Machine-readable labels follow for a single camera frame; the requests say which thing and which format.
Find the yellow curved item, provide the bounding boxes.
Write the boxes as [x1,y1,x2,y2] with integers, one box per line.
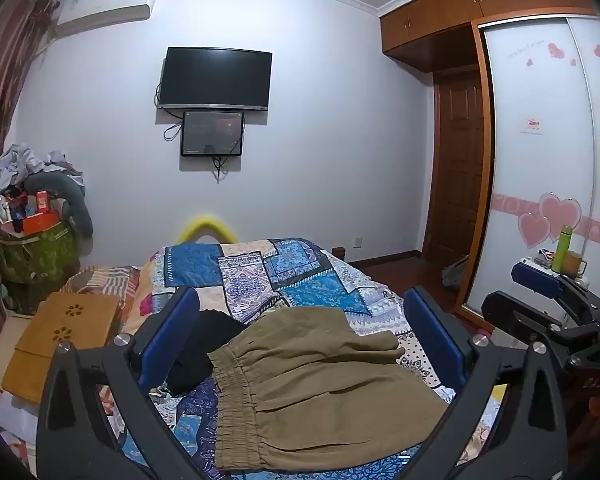
[177,215,238,246]

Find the green fabric bag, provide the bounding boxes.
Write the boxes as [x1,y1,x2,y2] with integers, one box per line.
[0,222,81,313]

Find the black television cable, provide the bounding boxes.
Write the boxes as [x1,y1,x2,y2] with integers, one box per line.
[155,57,183,142]

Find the green thermos bottle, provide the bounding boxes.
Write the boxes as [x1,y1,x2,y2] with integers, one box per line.
[552,226,573,275]

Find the white bedside table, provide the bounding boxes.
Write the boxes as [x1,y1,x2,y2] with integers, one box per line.
[515,255,593,321]

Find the white air conditioner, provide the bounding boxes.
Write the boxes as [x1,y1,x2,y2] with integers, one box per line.
[55,0,160,38]

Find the striped brown curtain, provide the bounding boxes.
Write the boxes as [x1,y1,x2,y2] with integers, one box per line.
[0,0,61,311]

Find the orange mug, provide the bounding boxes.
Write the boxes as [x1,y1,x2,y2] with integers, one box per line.
[565,251,588,277]

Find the pile of grey clothes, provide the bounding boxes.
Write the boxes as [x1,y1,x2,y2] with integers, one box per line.
[0,143,83,193]

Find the khaki pants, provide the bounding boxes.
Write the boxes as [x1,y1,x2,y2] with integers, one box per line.
[207,306,448,471]

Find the grey bag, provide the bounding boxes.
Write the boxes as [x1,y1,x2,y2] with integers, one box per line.
[442,255,468,291]

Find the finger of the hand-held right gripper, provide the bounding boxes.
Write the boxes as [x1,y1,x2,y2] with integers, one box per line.
[481,292,600,353]
[511,262,600,311]

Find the grey long pillow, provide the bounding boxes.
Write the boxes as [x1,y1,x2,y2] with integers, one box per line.
[27,174,95,238]

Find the wooden lap table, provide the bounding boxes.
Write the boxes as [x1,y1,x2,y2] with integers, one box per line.
[2,291,123,406]

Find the striped pillow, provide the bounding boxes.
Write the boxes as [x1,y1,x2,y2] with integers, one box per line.
[62,265,141,311]

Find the small black wall monitor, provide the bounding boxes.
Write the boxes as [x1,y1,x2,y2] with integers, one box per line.
[181,111,245,157]

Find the blue patchwork blanket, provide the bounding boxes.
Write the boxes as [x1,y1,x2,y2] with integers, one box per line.
[115,238,511,480]

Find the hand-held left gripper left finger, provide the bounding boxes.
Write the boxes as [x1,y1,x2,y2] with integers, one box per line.
[36,287,216,480]

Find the black wall television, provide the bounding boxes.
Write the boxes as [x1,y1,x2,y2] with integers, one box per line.
[159,46,273,112]

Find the wooden overhead cabinet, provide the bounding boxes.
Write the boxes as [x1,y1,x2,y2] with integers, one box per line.
[380,0,598,58]

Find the orange box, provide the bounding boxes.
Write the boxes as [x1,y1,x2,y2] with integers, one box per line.
[22,212,61,236]

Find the brown wooden door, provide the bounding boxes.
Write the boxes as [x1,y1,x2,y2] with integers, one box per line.
[422,72,486,261]

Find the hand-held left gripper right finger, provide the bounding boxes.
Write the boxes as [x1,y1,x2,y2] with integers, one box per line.
[402,286,568,480]

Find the black cloth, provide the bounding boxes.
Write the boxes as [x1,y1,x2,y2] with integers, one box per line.
[167,309,251,395]

